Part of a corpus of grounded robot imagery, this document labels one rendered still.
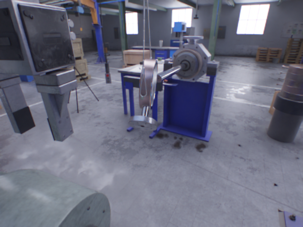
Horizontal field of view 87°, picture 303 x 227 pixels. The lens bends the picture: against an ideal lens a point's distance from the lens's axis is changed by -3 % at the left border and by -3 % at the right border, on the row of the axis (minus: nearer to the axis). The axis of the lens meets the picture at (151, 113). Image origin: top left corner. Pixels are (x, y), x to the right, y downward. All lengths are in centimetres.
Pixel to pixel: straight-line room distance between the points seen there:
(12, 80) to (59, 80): 20
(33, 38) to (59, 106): 16
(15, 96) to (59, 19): 26
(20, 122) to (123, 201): 138
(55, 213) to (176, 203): 148
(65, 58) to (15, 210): 33
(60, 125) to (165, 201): 145
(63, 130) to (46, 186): 14
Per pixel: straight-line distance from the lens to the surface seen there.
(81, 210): 42
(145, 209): 174
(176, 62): 223
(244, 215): 189
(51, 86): 43
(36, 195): 44
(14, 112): 59
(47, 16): 44
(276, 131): 307
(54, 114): 47
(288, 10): 1388
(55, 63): 43
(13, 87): 59
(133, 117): 106
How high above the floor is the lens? 145
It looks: 26 degrees down
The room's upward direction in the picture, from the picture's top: straight up
